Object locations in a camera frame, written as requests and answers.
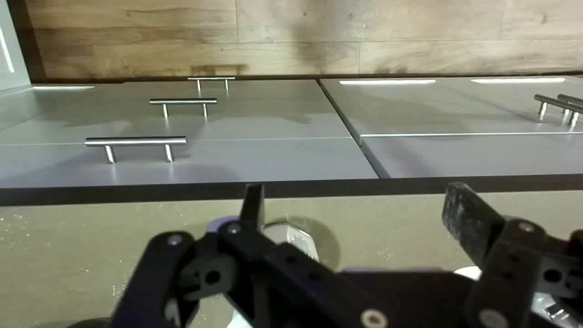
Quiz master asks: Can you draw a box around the silver bar door handle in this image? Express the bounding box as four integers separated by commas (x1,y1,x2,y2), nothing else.
558,94,583,112
534,94,583,134

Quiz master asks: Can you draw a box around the flat cabinet drawer front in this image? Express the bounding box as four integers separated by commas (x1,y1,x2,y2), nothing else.
0,106,361,143
0,79,343,112
0,137,381,190

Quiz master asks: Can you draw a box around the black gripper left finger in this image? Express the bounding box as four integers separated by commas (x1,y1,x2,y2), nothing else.
112,185,390,328

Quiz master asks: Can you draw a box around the fixed sink cabinet panel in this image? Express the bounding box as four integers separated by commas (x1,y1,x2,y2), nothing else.
361,134,583,181

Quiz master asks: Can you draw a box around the panelled corner cabinet door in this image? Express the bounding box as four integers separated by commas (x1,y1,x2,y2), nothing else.
0,0,33,94

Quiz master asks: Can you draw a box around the white bowl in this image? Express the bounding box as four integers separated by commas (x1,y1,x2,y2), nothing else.
204,216,319,265

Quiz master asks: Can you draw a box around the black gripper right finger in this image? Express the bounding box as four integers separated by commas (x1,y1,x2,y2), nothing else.
441,181,583,328

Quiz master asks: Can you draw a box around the flat lower cabinet door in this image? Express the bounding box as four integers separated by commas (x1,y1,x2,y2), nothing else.
563,77,583,137
319,77,571,139

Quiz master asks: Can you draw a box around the silver bar drawer handle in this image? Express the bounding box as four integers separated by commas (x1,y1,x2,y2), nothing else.
148,97,219,123
188,75,237,97
84,135,188,165

